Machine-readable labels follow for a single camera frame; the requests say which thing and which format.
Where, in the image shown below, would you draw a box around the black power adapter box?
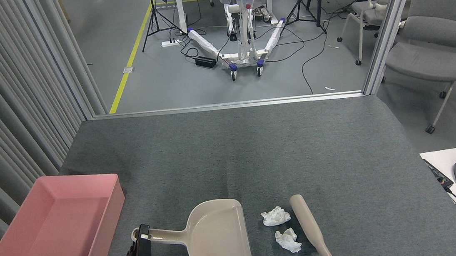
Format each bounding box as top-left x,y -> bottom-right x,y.
195,54 -> 217,70

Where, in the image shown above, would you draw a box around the small black device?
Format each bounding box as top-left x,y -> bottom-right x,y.
423,156 -> 455,192

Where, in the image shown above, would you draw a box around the grey chair white frame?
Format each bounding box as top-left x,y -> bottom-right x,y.
334,0 -> 449,67

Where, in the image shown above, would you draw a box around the white-legged desk dark cloth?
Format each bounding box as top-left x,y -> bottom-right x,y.
157,0 -> 303,37

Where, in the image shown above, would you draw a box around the pink plastic bin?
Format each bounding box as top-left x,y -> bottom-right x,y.
0,168 -> 131,256

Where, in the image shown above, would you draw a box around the beige hand brush black bristles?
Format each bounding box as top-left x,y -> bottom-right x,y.
289,191 -> 338,256

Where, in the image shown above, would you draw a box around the white stand on wheels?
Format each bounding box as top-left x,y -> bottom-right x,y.
184,0 -> 292,85

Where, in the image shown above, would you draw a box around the silver table edge rail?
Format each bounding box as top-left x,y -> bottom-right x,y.
92,89 -> 365,123

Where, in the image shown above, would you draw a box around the white tissue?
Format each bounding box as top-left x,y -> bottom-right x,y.
260,205 -> 292,227
274,226 -> 303,255

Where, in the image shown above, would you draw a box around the beige plastic dustpan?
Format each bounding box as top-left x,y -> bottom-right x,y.
129,196 -> 254,256

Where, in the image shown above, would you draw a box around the grey padded chair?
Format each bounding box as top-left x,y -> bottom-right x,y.
379,0 -> 456,138

